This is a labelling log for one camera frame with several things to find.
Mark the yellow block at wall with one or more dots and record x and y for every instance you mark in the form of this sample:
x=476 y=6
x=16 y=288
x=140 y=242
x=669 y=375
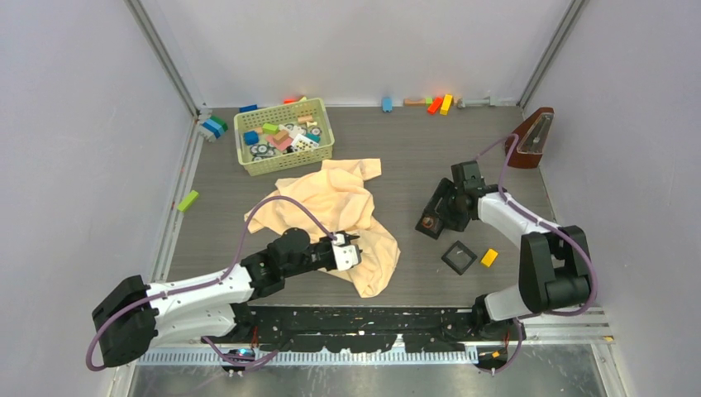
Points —
x=446 y=104

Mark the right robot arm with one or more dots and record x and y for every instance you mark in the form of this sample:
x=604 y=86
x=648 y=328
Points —
x=554 y=271

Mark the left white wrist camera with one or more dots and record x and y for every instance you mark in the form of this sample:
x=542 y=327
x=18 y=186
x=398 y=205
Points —
x=345 y=257

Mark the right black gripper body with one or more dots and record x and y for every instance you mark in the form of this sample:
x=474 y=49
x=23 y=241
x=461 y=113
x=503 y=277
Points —
x=455 y=217

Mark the blue block behind basket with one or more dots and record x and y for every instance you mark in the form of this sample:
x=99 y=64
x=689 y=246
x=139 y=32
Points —
x=248 y=108

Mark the green plastic basket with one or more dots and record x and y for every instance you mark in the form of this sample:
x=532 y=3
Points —
x=306 y=122

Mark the black square frame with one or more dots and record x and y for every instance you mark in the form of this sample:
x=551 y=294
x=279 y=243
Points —
x=459 y=257
x=433 y=232

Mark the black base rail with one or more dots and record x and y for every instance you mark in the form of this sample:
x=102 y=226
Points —
x=363 y=329

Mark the lime green block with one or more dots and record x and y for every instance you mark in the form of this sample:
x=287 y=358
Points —
x=186 y=203

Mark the green block in basket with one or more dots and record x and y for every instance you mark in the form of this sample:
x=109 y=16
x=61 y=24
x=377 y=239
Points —
x=270 y=128

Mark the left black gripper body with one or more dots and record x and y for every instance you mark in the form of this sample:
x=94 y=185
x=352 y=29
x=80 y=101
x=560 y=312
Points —
x=317 y=257

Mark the cream yellow garment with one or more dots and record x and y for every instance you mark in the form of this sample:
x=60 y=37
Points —
x=336 y=195

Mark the tan wooden block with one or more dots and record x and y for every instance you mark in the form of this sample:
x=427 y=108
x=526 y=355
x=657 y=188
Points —
x=414 y=102

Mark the blue green stacked blocks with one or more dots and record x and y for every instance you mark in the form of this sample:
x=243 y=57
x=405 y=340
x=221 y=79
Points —
x=212 y=128

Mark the pink block in basket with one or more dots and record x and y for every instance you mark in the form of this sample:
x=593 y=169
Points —
x=280 y=145

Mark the small yellow block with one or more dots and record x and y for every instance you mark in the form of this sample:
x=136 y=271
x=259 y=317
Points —
x=489 y=257

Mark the blue cube in basket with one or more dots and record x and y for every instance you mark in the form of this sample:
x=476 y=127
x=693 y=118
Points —
x=251 y=138

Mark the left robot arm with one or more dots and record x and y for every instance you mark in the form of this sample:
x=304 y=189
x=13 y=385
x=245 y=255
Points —
x=136 y=316

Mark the light blue block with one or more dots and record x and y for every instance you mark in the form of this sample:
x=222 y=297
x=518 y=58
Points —
x=387 y=104

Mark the orange block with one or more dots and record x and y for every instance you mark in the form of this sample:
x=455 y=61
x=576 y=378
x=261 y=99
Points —
x=435 y=105

